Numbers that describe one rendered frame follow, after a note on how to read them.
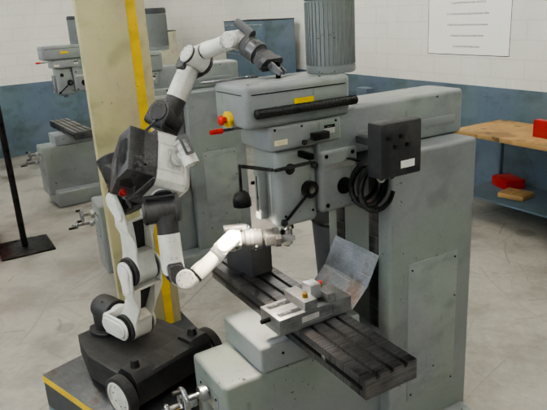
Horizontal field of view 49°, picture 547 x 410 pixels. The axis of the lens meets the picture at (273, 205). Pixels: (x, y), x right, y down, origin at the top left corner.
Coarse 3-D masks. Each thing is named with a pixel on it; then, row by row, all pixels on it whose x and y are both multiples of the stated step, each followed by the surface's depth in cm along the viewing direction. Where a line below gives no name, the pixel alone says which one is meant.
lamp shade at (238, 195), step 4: (236, 192) 233; (240, 192) 231; (244, 192) 232; (236, 196) 231; (240, 196) 230; (244, 196) 231; (248, 196) 232; (236, 200) 231; (240, 200) 230; (244, 200) 231; (248, 200) 232; (236, 204) 231; (240, 204) 231; (244, 204) 231; (248, 204) 232; (240, 208) 231
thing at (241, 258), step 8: (240, 232) 290; (264, 248) 284; (232, 256) 295; (240, 256) 289; (248, 256) 283; (256, 256) 283; (264, 256) 286; (232, 264) 297; (240, 264) 290; (248, 264) 284; (256, 264) 284; (264, 264) 287; (248, 272) 286; (256, 272) 285; (264, 272) 288
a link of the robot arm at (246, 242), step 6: (228, 228) 250; (234, 228) 250; (240, 228) 250; (246, 228) 250; (240, 234) 248; (246, 234) 247; (240, 240) 247; (246, 240) 246; (234, 246) 247; (240, 246) 248; (246, 246) 247
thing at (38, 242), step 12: (0, 108) 561; (0, 120) 563; (0, 132) 566; (12, 168) 579; (12, 180) 581; (12, 192) 584; (24, 228) 600; (24, 240) 600; (36, 240) 619; (48, 240) 617; (0, 252) 591; (12, 252) 589; (24, 252) 587; (36, 252) 587
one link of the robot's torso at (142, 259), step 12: (108, 204) 272; (120, 204) 268; (120, 216) 268; (120, 228) 272; (132, 228) 271; (144, 228) 280; (132, 240) 272; (144, 240) 283; (132, 252) 276; (144, 252) 278; (132, 264) 276; (144, 264) 278; (156, 264) 284; (144, 276) 279; (156, 276) 288
